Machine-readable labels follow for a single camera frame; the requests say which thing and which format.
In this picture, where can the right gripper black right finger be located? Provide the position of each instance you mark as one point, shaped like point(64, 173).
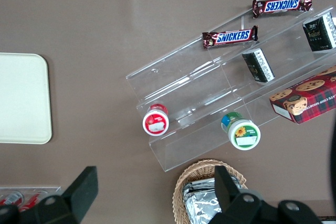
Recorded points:
point(233, 205)

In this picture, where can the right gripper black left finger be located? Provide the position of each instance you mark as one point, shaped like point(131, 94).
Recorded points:
point(76, 197)

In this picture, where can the light tan wicker basket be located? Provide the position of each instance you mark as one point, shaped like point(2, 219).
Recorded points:
point(194, 171)

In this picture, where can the cream plastic tray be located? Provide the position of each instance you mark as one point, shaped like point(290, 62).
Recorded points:
point(23, 98)

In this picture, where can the clear acrylic bottle rack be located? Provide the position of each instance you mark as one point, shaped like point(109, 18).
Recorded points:
point(50, 190)

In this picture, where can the stacked foil containers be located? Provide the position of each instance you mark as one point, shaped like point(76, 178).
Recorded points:
point(199, 203)

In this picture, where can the green lidded cup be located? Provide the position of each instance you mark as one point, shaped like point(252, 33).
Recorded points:
point(242, 133)

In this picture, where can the red lidded cup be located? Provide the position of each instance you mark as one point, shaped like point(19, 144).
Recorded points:
point(156, 121)

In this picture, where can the clear acrylic stepped shelf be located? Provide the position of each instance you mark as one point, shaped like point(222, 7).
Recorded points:
point(189, 87)

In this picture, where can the red tartan cookie box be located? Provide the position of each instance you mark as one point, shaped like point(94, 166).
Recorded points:
point(307, 98)

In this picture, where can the small dark tea box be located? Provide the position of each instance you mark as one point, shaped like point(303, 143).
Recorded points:
point(258, 66)
point(319, 32)

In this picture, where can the Snickers chocolate bar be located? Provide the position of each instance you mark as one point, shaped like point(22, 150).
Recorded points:
point(231, 37)
point(282, 5)

